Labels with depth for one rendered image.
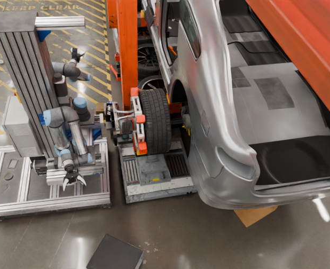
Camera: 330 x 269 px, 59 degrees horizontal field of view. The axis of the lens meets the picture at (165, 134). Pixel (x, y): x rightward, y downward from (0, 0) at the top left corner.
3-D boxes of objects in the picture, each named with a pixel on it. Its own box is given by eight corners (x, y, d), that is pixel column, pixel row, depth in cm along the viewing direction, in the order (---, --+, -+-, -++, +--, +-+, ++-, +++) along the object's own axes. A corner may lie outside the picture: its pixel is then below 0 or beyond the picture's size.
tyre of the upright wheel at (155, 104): (174, 120, 259) (159, 74, 301) (148, 124, 254) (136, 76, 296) (169, 164, 308) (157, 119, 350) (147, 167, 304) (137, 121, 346)
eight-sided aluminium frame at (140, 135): (144, 159, 304) (144, 125, 262) (138, 160, 303) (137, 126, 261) (136, 120, 337) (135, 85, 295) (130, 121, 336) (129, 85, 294)
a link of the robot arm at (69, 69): (77, 63, 253) (92, 72, 302) (64, 62, 253) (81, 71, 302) (76, 77, 253) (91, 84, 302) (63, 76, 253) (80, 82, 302)
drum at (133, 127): (141, 132, 301) (141, 123, 290) (120, 135, 297) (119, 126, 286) (139, 122, 309) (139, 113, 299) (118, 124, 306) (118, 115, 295)
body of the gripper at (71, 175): (78, 182, 217) (74, 169, 224) (78, 176, 211) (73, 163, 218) (67, 185, 214) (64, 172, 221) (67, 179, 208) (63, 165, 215)
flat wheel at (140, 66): (119, 64, 449) (119, 50, 431) (155, 51, 476) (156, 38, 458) (143, 89, 417) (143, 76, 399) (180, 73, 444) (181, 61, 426)
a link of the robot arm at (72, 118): (75, 102, 234) (92, 160, 244) (61, 106, 231) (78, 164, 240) (76, 103, 223) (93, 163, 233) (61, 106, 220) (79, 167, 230)
